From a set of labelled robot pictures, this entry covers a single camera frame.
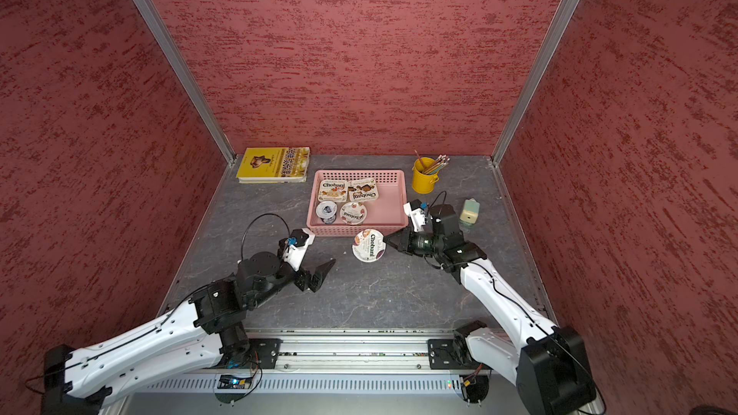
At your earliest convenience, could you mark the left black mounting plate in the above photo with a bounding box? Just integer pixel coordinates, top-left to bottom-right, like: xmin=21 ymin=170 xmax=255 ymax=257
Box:
xmin=246 ymin=338 xmax=283 ymax=370

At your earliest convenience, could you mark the single red pencil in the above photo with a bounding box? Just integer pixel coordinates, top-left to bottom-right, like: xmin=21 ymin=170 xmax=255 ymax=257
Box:
xmin=413 ymin=150 xmax=425 ymax=167

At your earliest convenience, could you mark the pink plastic basket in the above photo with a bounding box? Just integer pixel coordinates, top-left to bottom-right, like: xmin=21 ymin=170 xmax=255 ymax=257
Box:
xmin=306 ymin=169 xmax=409 ymax=237

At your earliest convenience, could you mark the Chobani passion fruit yogurt tub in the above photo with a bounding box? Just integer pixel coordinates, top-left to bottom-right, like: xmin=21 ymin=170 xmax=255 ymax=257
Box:
xmin=352 ymin=229 xmax=386 ymax=263

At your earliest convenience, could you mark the aluminium corner post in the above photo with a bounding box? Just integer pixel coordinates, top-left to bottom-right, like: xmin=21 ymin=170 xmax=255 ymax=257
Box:
xmin=491 ymin=0 xmax=580 ymax=168
xmin=133 ymin=0 xmax=236 ymax=166

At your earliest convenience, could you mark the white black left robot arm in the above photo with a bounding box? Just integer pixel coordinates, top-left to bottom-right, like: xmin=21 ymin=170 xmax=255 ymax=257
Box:
xmin=40 ymin=252 xmax=336 ymax=414

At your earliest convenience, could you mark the Chobani raspberry yogurt tub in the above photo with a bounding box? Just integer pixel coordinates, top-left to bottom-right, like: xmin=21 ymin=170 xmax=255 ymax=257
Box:
xmin=339 ymin=202 xmax=368 ymax=226

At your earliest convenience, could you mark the yellow metal pencil cup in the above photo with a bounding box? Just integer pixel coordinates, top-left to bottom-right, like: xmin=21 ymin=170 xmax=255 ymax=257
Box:
xmin=411 ymin=158 xmax=438 ymax=195

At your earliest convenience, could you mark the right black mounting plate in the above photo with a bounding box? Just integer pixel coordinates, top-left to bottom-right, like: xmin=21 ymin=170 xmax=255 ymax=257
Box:
xmin=427 ymin=339 xmax=469 ymax=370

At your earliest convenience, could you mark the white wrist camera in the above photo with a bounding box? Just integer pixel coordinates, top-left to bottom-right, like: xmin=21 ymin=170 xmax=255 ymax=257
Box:
xmin=278 ymin=229 xmax=315 ymax=272
xmin=403 ymin=199 xmax=428 ymax=232

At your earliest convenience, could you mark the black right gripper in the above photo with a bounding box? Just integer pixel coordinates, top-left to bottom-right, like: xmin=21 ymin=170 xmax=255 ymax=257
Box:
xmin=382 ymin=226 xmax=444 ymax=256

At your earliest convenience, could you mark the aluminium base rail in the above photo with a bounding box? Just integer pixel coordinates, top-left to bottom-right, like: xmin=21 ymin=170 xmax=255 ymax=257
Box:
xmin=131 ymin=327 xmax=586 ymax=376

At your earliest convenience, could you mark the bundle of coloured pencils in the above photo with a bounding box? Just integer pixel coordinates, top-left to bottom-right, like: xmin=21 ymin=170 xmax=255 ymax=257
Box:
xmin=422 ymin=155 xmax=450 ymax=175

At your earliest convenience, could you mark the Chobani Flip strawberry yogurt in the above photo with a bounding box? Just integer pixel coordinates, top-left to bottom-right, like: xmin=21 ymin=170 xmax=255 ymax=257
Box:
xmin=317 ymin=179 xmax=349 ymax=203

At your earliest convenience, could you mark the white perforated cable duct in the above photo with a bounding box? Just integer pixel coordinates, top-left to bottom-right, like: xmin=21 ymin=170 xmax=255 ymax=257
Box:
xmin=142 ymin=373 xmax=463 ymax=396

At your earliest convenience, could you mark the left aluminium corner post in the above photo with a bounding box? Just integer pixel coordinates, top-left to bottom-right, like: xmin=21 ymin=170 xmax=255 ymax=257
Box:
xmin=133 ymin=0 xmax=236 ymax=166

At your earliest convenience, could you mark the right aluminium corner post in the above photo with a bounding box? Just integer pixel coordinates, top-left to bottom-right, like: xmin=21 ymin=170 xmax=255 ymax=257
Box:
xmin=491 ymin=0 xmax=580 ymax=168

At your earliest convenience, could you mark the small Dairy Farmers yogurt cup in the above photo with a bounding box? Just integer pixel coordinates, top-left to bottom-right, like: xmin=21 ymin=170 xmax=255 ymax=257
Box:
xmin=315 ymin=201 xmax=338 ymax=225

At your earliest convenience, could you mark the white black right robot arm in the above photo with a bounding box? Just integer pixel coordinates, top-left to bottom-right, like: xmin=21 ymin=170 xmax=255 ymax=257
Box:
xmin=384 ymin=200 xmax=600 ymax=414

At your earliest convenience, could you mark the black mounting plate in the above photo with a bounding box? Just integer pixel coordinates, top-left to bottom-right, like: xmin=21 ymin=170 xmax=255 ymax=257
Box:
xmin=246 ymin=338 xmax=283 ymax=370
xmin=427 ymin=339 xmax=469 ymax=370

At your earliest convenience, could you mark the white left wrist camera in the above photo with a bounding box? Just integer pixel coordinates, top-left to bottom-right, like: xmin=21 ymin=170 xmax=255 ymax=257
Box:
xmin=278 ymin=229 xmax=315 ymax=272

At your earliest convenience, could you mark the yellow book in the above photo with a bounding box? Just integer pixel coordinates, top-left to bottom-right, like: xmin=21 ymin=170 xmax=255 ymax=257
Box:
xmin=236 ymin=147 xmax=311 ymax=184

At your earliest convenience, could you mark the Chobani Flip chocolate yogurt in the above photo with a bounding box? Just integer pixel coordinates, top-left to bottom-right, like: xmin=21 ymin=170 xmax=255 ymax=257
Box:
xmin=348 ymin=177 xmax=380 ymax=203

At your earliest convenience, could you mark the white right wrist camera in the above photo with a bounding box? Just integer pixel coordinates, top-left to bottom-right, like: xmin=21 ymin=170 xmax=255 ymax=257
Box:
xmin=403 ymin=199 xmax=428 ymax=232

